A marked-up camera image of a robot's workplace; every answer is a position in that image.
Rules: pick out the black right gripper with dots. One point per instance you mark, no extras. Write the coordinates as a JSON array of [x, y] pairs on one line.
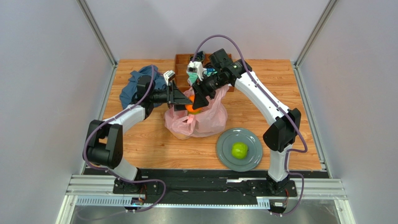
[[202, 87]]

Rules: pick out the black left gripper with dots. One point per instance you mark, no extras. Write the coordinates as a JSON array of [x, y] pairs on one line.
[[174, 96]]

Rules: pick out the orange fake fruit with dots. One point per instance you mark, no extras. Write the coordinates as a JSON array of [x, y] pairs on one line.
[[190, 109]]

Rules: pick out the pink translucent plastic bag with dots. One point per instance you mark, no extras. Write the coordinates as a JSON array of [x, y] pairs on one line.
[[210, 120]]

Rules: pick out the green fake apple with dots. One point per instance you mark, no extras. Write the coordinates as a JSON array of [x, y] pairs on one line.
[[239, 150]]

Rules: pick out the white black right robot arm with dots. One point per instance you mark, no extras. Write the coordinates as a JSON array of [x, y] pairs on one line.
[[283, 122]]

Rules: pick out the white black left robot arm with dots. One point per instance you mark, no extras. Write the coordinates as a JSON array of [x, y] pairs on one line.
[[103, 148]]

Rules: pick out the teal white sock left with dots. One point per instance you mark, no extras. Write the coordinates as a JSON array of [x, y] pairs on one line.
[[192, 77]]

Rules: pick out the teal white sock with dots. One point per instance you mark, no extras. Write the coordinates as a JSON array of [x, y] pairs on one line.
[[192, 77], [209, 71]]

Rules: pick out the teal white sock right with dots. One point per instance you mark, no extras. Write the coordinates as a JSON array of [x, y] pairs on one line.
[[209, 71]]

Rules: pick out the black rolled sock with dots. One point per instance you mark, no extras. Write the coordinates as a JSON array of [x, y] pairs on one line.
[[208, 66]]

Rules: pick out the wooden compartment tray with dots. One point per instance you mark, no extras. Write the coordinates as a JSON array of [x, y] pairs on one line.
[[180, 66]]

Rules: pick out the dark rolled sock back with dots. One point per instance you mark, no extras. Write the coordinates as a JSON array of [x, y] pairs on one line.
[[198, 57]]

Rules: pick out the blue crumpled cloth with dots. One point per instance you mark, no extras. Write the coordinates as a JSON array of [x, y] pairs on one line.
[[130, 89]]

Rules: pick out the grey round plate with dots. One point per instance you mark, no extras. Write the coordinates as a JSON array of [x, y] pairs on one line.
[[224, 146]]

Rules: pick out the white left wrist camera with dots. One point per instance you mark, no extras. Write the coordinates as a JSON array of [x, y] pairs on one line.
[[168, 76]]

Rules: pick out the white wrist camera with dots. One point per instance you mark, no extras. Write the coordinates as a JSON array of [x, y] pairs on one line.
[[198, 66], [168, 76]]

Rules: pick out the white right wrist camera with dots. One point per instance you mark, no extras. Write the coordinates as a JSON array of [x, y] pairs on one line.
[[198, 66]]

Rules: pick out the aluminium frame rail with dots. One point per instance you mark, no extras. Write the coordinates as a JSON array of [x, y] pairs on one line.
[[88, 197]]

